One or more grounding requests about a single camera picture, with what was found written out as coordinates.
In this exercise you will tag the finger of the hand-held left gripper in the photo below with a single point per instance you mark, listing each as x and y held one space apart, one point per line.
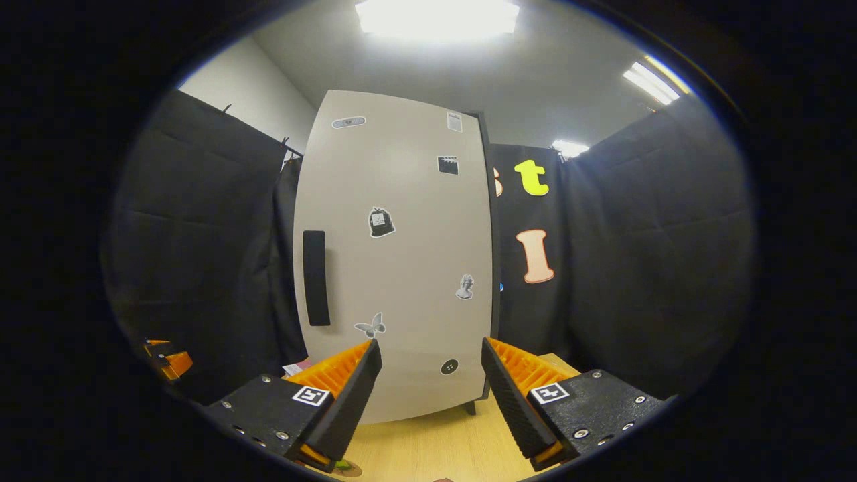
157 343
177 365

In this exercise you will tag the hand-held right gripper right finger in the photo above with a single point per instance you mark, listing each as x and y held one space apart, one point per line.
512 402

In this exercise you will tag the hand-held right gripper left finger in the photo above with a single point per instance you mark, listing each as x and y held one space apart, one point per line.
351 402

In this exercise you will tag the round brown coaster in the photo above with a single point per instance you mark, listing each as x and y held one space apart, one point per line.
355 469

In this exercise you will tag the beige cabinet door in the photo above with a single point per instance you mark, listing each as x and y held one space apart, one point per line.
402 268

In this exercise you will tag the small white box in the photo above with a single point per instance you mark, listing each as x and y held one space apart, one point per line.
292 369

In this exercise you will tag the black backdrop cloth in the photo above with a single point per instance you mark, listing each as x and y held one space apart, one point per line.
636 268

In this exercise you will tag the large ceiling light panel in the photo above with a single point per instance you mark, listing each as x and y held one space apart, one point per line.
438 19

